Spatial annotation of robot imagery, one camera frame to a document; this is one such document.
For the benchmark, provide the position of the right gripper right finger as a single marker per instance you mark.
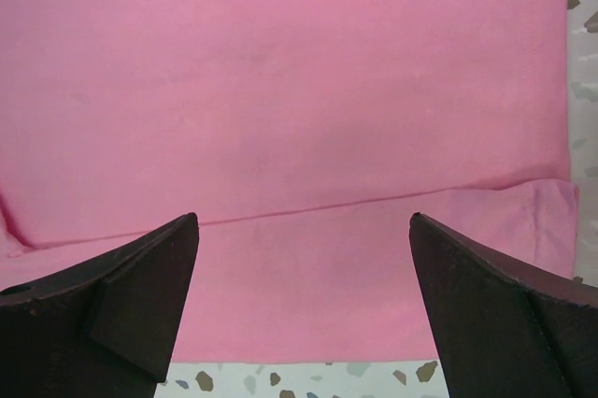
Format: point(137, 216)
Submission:
point(503, 327)

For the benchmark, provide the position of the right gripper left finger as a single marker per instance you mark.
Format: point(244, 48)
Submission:
point(105, 327)

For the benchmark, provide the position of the pink t shirt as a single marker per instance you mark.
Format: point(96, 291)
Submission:
point(304, 134)

